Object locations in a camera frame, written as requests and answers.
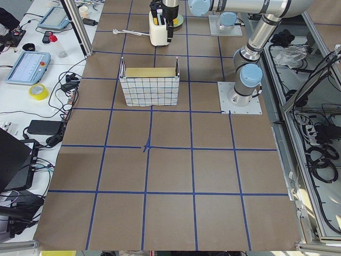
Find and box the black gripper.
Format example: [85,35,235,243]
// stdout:
[150,0,179,43]

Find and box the white toaster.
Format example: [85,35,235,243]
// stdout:
[149,12,169,47]

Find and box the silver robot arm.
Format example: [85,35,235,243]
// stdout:
[188,0,313,107]
[149,1,237,47]

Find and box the light green plate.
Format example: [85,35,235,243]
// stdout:
[173,14,184,28]

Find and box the white paper cup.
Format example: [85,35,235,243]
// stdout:
[79,6,90,18]

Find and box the red capped squeeze bottle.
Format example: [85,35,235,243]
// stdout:
[49,32,68,58]

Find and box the blue teach pendant far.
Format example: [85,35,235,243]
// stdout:
[37,6,70,30]

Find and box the blue teach pendant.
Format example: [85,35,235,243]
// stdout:
[5,51,51,85]
[37,6,70,30]

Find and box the yellow tape roll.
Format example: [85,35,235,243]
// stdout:
[28,83,49,101]

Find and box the blue teach pendant near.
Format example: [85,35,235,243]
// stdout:
[5,51,51,85]

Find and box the black power adapter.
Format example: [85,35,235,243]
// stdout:
[27,120,63,135]

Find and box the black laptop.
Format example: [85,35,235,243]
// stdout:
[1,130,38,192]

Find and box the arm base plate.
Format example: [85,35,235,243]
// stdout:
[208,12,242,37]
[217,82,262,115]

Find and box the white toaster power cable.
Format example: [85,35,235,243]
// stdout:
[112,28,150,36]

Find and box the wire basket with wooden shelf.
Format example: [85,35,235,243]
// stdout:
[119,58,180,107]

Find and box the aluminium frame post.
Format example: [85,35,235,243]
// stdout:
[60,0,93,57]

